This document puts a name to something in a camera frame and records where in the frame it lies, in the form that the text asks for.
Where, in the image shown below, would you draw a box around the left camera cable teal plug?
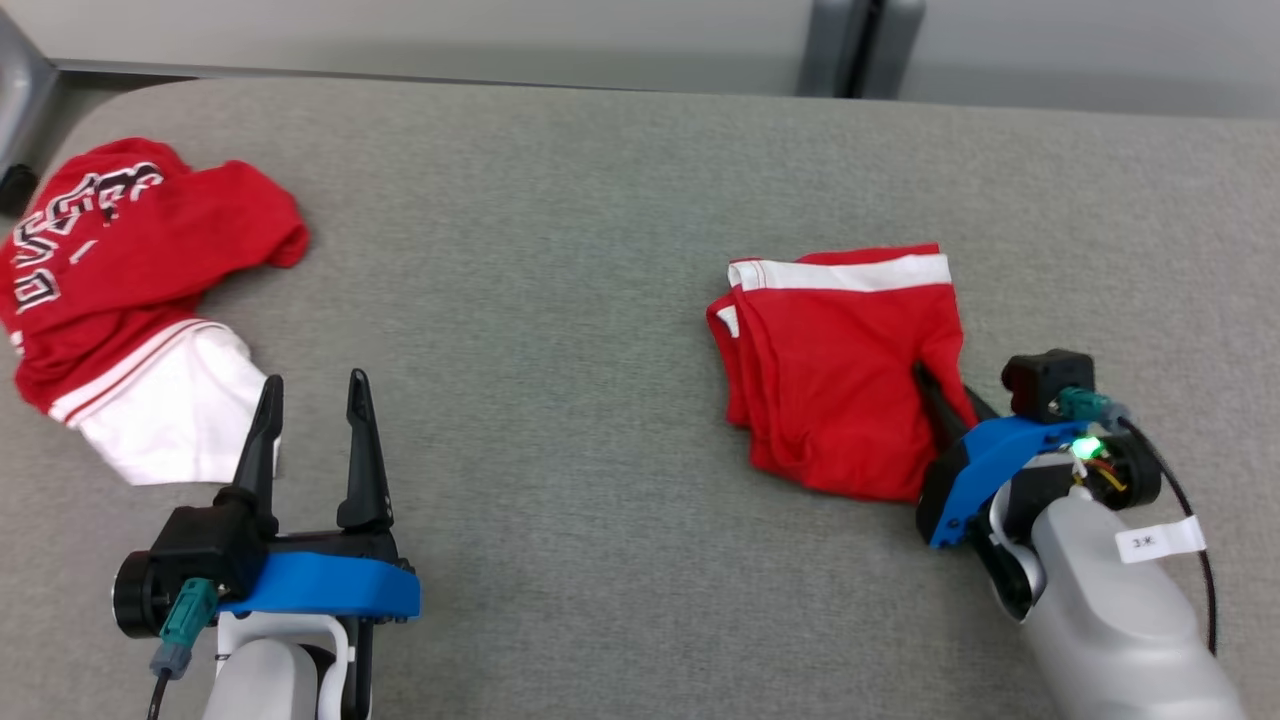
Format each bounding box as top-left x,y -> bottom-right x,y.
147,577 -> 220,720

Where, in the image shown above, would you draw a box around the dark grey baseboard rail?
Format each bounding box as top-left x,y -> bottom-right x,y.
55,57 -> 801,93

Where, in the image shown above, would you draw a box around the red shorts with white stripes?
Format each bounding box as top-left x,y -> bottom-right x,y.
705,242 -> 982,504

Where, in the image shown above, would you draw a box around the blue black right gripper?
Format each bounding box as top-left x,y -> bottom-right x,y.
911,361 -> 1162,623

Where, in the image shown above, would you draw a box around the white paper label tag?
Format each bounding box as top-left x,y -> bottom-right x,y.
1114,515 -> 1209,565

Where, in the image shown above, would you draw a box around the grey metal frame with caster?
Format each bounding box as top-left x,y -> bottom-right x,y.
0,10 -> 63,217

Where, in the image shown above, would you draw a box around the red jersey with white sleeves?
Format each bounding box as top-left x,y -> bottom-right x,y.
0,137 -> 310,488

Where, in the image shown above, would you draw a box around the grey partition post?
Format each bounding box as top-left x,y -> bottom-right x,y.
794,0 -> 927,100

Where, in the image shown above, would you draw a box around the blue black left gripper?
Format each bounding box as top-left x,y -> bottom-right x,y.
111,368 -> 422,641

